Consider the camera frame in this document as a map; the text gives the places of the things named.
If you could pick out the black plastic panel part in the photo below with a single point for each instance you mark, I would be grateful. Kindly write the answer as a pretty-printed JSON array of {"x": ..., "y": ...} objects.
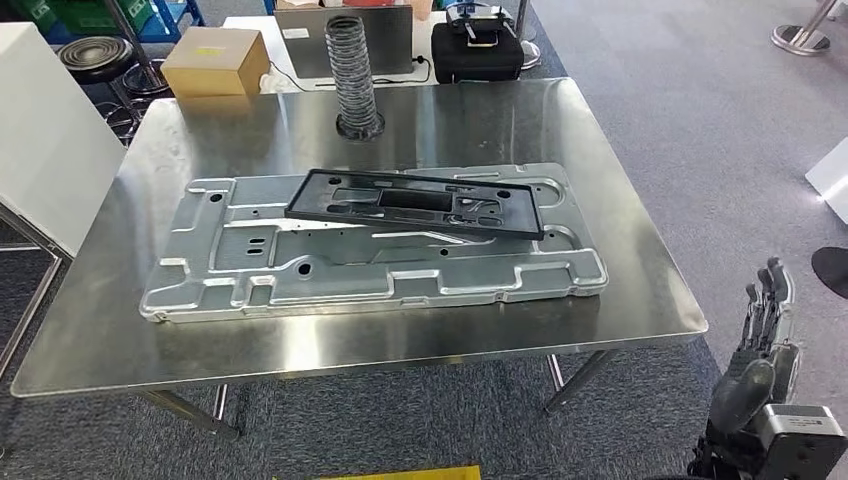
[{"x": 311, "y": 202}]

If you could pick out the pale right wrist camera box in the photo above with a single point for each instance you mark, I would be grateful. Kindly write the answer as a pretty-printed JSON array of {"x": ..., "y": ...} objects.
[{"x": 802, "y": 437}]

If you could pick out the green plastic crate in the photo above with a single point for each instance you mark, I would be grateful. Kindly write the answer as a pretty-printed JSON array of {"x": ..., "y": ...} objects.
[
  {"x": 30, "y": 13},
  {"x": 99, "y": 16}
]

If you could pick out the crumpled white plastic bag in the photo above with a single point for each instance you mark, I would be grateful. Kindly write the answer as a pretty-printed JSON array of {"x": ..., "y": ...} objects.
[{"x": 272, "y": 83}]

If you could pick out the black round floor base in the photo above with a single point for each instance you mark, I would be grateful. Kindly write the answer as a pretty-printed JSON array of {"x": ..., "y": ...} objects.
[{"x": 833, "y": 272}]

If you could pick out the grey flat panel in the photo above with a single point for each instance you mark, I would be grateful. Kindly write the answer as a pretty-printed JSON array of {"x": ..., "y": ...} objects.
[{"x": 391, "y": 40}]

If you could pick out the grey metal floor frame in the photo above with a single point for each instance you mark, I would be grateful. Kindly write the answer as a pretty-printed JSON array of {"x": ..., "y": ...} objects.
[{"x": 30, "y": 311}]

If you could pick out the brown cardboard box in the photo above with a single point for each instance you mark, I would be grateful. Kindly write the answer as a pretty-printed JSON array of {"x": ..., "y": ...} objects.
[{"x": 205, "y": 66}]

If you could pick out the black round stool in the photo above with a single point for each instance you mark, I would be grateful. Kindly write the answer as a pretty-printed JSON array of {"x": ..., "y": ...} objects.
[{"x": 96, "y": 56}]

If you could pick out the white flat board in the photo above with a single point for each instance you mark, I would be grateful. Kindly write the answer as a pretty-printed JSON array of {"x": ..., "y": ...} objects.
[{"x": 831, "y": 182}]

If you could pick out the black hard carry case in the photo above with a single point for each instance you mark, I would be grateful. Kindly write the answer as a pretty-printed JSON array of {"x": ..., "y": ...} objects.
[{"x": 477, "y": 63}]

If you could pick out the blue rack with green crates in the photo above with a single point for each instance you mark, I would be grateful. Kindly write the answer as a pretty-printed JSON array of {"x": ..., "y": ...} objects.
[{"x": 175, "y": 20}]

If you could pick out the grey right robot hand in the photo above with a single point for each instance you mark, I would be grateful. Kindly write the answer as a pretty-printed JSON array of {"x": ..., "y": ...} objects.
[{"x": 748, "y": 391}]

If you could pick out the large white panel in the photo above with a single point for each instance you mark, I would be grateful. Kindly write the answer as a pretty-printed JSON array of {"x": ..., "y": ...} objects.
[{"x": 46, "y": 146}]

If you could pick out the yellow floor tape square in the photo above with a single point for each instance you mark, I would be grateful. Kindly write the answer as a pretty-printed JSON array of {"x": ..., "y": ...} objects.
[{"x": 397, "y": 474}]

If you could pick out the stamped sheet metal panel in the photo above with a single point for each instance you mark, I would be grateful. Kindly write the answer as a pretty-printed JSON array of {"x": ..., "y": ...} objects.
[{"x": 331, "y": 265}]

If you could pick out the stainless steel workbench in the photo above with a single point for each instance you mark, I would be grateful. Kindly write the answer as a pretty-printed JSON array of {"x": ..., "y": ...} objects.
[{"x": 464, "y": 112}]

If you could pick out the stanchion post with round base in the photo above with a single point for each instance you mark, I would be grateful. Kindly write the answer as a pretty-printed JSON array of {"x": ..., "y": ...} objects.
[
  {"x": 798, "y": 40},
  {"x": 528, "y": 53}
]

